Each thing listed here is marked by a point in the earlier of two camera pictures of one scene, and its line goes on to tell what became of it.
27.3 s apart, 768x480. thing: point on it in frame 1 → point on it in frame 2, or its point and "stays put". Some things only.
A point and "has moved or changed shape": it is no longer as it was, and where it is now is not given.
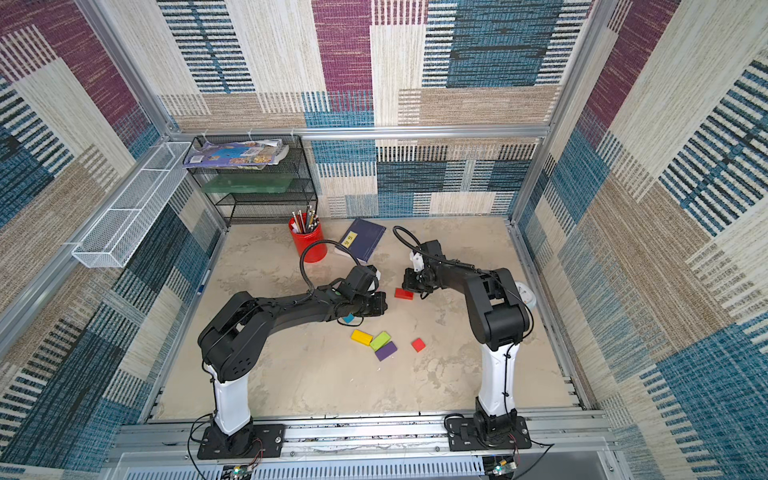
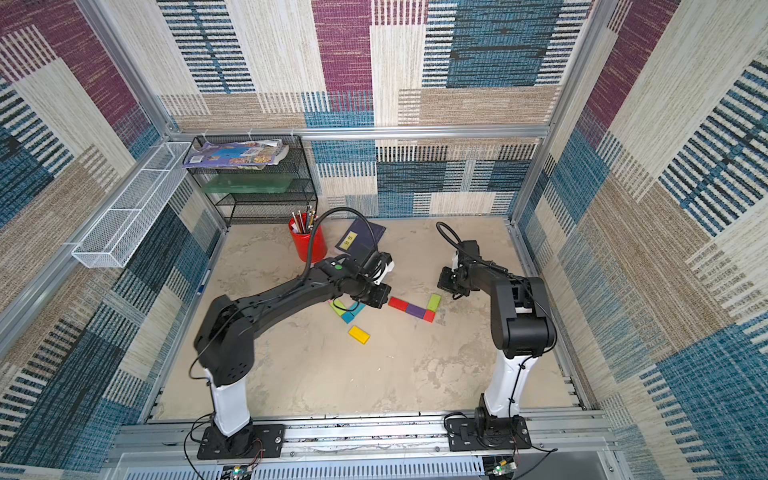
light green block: [380, 340] → [434, 302]
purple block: [385, 351] → [415, 311]
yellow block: [361, 337] stays put
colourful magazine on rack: [244, 155] stays put
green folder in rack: [248, 183] stays put
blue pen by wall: [204, 281] stays put
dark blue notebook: [362, 238] stays put
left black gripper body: [372, 307] → [369, 295]
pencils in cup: [305, 223] stays put
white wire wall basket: [114, 239] stays put
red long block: [404, 294] has moved or changed shape
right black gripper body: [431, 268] → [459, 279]
